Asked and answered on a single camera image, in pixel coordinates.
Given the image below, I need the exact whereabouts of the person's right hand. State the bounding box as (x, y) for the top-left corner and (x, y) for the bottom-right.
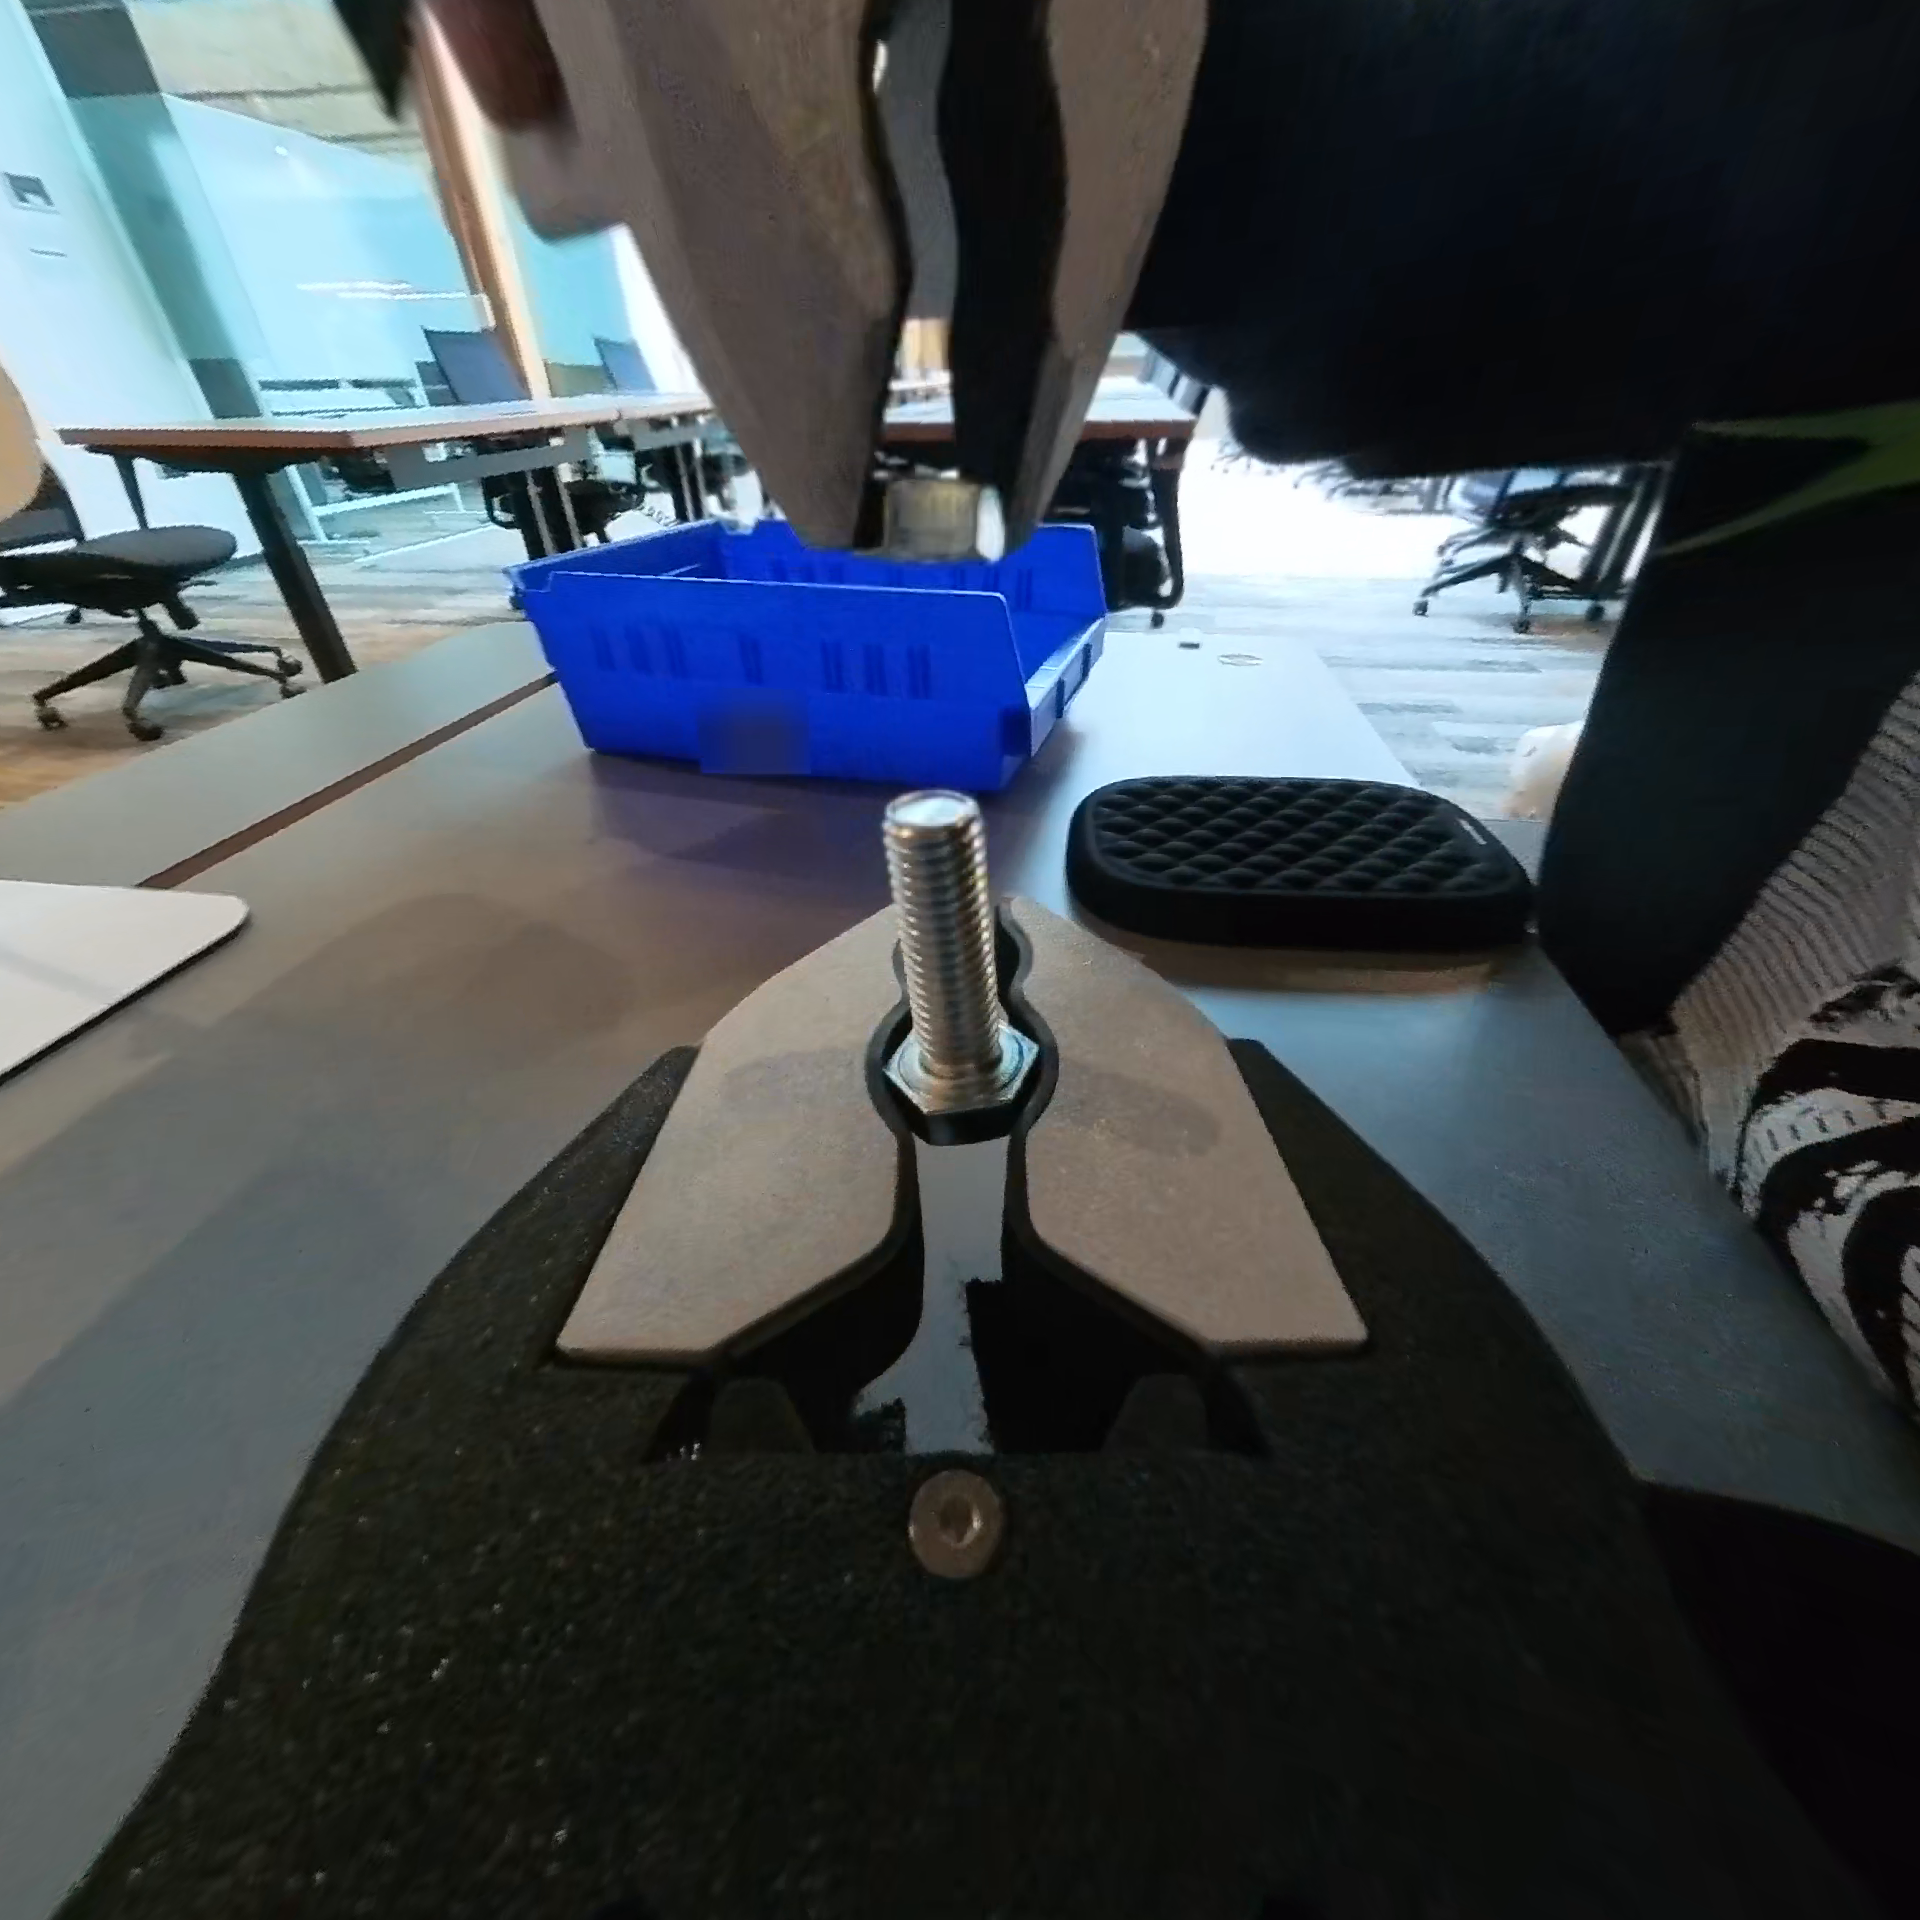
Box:
(427, 0), (571, 139)

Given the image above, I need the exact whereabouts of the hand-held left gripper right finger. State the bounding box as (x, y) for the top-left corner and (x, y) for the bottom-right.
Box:
(1001, 897), (1370, 1366)

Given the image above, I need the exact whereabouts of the blue plastic bin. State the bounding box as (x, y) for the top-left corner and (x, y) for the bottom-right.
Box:
(508, 518), (1114, 793)

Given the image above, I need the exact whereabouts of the black office chair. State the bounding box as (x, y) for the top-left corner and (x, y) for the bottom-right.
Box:
(421, 325), (538, 410)
(0, 465), (308, 746)

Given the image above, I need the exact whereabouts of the steel hex nut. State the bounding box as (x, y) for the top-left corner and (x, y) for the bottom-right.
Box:
(877, 472), (1008, 561)

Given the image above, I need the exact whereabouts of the person's black printed shirt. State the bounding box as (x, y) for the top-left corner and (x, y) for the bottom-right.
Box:
(1536, 399), (1920, 1419)

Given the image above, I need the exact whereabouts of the steel hex bolt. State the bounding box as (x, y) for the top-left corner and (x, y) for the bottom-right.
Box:
(877, 787), (1040, 1120)

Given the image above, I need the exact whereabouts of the black wrist rest pad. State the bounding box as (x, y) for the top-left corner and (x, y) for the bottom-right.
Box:
(1066, 773), (1536, 954)

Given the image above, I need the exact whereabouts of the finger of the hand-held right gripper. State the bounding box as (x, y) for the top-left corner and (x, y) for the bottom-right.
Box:
(510, 0), (912, 553)
(938, 0), (1211, 553)

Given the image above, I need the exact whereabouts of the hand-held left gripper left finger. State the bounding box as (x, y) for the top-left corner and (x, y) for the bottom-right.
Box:
(557, 907), (922, 1367)

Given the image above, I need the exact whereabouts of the white document stand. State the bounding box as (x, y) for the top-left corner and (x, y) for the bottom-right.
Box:
(0, 882), (250, 1087)

